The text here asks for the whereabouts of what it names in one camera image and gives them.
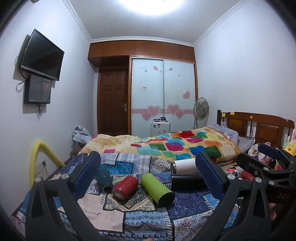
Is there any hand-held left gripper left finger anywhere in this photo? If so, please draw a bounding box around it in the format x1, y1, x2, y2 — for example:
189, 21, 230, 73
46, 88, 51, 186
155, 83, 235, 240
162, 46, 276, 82
25, 151, 107, 241

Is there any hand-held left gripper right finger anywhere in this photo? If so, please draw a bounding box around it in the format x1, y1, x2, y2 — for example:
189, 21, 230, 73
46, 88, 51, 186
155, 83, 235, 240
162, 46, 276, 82
195, 152, 271, 241

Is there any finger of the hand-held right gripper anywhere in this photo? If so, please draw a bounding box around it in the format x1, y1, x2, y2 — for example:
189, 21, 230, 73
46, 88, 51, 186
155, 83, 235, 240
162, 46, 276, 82
258, 143, 296, 167
236, 152, 274, 181

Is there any dark green cup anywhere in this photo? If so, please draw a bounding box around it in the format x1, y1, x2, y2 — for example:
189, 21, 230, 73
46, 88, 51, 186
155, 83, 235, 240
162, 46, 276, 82
94, 166, 114, 192

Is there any black cup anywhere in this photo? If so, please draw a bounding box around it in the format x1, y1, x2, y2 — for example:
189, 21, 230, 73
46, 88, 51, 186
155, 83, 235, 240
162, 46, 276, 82
171, 174, 207, 189

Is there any white cup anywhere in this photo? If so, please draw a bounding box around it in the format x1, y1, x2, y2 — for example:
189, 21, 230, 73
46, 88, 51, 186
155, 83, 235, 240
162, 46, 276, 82
170, 159, 197, 175

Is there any red cup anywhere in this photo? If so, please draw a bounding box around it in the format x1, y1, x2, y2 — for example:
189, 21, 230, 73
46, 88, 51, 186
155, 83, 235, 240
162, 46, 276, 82
112, 175, 139, 201

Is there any lime green cup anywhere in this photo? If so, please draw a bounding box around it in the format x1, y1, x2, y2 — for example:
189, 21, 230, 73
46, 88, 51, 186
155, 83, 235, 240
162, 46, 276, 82
141, 173, 175, 206

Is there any person's right hand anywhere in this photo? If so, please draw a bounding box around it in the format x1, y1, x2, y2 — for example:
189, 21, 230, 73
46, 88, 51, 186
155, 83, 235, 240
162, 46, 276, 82
268, 203, 281, 222

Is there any yellow plush toy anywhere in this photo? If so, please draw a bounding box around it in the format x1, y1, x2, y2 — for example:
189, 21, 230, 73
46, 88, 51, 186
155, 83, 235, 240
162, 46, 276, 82
284, 141, 296, 155

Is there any wooden bed headboard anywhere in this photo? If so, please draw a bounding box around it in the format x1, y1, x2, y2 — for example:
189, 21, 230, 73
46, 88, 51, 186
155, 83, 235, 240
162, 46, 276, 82
217, 110, 295, 149

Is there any grey clothes pile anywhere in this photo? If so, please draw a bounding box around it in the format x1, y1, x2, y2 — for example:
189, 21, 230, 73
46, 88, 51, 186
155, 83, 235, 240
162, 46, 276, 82
73, 126, 93, 150

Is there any grey white pillow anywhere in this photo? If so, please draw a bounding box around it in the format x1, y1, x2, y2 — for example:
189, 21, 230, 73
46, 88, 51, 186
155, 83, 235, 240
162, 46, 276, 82
208, 123, 255, 151

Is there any colourful checked quilt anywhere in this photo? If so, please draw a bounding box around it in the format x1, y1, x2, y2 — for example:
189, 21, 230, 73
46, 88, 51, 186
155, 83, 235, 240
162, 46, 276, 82
81, 126, 242, 163

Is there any yellow foam tube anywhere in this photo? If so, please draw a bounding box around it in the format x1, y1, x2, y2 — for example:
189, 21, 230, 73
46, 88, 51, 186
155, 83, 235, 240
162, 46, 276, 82
29, 139, 65, 189

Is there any standing electric fan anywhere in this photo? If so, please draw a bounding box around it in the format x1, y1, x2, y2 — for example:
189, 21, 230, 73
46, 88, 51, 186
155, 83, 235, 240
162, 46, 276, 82
193, 97, 210, 129

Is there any white box appliance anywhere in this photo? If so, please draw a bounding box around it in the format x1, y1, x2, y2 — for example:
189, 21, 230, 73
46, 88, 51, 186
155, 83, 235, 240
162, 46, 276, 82
149, 117, 172, 137

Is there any blue patchwork bedsheet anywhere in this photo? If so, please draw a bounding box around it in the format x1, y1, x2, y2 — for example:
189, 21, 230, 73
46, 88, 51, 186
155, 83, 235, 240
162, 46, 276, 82
14, 152, 241, 241

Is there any brown wooden door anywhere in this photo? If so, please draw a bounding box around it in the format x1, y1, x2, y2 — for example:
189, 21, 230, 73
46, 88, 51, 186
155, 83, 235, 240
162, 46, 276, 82
97, 67, 129, 136

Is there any wooden wardrobe with heart stickers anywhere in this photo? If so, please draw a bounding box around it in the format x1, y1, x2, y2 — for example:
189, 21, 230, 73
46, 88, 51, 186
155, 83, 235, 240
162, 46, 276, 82
88, 40, 199, 138

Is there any ceiling lamp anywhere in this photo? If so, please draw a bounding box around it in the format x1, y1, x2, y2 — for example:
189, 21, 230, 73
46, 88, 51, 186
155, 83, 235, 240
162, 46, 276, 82
116, 0, 200, 16

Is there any small black wall monitor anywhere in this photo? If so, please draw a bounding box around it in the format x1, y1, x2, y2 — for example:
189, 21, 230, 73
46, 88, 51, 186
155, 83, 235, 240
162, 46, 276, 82
24, 74, 52, 105

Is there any black television cable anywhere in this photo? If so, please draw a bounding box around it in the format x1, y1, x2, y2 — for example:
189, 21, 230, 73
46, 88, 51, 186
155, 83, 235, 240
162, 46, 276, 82
14, 54, 26, 92

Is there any black wall television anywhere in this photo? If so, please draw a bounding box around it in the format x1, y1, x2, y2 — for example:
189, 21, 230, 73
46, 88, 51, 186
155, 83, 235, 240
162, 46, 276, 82
20, 29, 65, 81

